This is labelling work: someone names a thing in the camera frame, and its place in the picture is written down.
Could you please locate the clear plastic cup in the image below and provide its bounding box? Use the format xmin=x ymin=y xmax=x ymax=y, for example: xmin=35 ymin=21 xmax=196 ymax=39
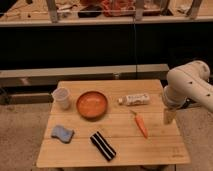
xmin=52 ymin=88 xmax=70 ymax=110

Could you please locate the white lying bottle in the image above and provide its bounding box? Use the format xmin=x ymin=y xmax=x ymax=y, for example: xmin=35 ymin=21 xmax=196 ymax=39
xmin=118 ymin=93 xmax=150 ymax=106

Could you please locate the orange carrot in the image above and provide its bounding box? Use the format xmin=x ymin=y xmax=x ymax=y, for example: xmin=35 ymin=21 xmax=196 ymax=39
xmin=132 ymin=111 xmax=148 ymax=138

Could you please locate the blue sponge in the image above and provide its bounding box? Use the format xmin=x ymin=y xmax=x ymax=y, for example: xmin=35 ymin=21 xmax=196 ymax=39
xmin=51 ymin=125 xmax=74 ymax=143

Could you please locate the black cable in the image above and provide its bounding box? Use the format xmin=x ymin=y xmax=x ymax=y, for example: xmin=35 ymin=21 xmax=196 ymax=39
xmin=132 ymin=16 xmax=139 ymax=80

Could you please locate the long wooden bench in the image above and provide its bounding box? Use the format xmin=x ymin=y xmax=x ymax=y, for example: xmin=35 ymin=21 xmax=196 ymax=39
xmin=0 ymin=64 xmax=169 ymax=87

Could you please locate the red cloth on shelf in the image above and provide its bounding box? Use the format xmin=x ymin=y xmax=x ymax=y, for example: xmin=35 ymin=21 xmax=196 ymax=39
xmin=101 ymin=0 xmax=136 ymax=17

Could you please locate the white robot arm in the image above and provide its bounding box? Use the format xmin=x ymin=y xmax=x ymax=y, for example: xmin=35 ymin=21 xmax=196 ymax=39
xmin=162 ymin=60 xmax=213 ymax=124

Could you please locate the wooden table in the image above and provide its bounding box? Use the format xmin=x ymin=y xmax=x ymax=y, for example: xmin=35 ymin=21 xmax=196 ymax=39
xmin=37 ymin=79 xmax=190 ymax=168

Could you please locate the orange ceramic bowl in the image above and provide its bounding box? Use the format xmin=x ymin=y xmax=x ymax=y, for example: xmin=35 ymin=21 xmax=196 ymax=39
xmin=76 ymin=91 xmax=108 ymax=119

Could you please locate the black white striped cloth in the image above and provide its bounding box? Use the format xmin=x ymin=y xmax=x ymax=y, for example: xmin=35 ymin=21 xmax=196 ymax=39
xmin=90 ymin=132 xmax=116 ymax=161

